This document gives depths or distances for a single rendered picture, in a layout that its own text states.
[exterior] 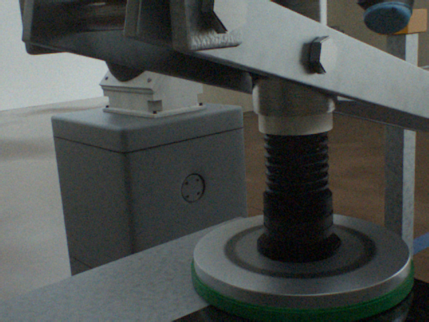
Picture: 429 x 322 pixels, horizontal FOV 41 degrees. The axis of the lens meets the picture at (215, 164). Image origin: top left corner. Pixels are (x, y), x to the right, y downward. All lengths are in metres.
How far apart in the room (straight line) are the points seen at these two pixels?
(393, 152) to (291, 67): 1.77
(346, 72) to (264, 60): 0.12
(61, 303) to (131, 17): 0.33
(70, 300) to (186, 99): 1.02
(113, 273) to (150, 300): 0.08
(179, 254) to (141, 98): 0.90
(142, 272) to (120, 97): 1.02
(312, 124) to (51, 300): 0.30
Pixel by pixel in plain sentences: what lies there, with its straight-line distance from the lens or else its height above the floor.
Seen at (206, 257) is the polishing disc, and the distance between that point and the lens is 0.57.
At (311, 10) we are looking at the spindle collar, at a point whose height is 1.08.
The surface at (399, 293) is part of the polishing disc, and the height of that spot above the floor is 0.83.
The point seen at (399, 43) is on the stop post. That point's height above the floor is 0.97.
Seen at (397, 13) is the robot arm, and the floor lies 1.07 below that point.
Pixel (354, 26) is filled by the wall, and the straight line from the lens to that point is 8.40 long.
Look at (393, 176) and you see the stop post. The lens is 2.21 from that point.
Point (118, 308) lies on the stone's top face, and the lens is 0.55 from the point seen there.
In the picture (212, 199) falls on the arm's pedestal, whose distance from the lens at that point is 1.55.
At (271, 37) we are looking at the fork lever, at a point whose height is 1.06.
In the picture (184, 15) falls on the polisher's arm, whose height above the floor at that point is 1.08.
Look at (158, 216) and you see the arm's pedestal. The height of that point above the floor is 0.61.
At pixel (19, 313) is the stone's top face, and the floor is 0.82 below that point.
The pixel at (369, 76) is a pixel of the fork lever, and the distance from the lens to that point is 0.54.
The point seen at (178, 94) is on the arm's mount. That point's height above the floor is 0.90.
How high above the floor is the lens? 1.07
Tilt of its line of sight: 14 degrees down
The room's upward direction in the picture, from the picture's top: 4 degrees counter-clockwise
